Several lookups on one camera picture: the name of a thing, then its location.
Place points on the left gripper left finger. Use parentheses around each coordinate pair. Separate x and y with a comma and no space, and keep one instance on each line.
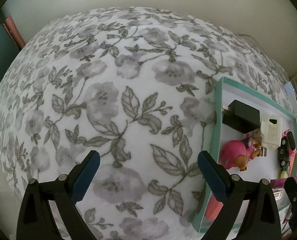
(36,220)

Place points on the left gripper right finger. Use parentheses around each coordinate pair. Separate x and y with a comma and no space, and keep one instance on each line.
(261,220)

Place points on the coral blue plastic toy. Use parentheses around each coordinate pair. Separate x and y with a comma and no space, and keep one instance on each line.
(213,208)

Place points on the small black rectangular block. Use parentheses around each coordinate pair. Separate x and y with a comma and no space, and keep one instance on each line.
(241,117)

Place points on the pink helmet puppy figure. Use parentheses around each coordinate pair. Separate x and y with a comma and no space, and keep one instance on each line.
(238,153)

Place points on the teal-rimmed white tray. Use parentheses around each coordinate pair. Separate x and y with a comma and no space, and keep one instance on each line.
(228,90)

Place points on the white plastic charger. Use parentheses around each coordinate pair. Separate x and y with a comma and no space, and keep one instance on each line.
(271,131)

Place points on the white translucent box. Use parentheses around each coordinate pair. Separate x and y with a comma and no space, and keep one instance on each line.
(292,97)

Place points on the grey floral tablecloth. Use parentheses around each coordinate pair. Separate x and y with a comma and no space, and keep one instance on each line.
(136,85)

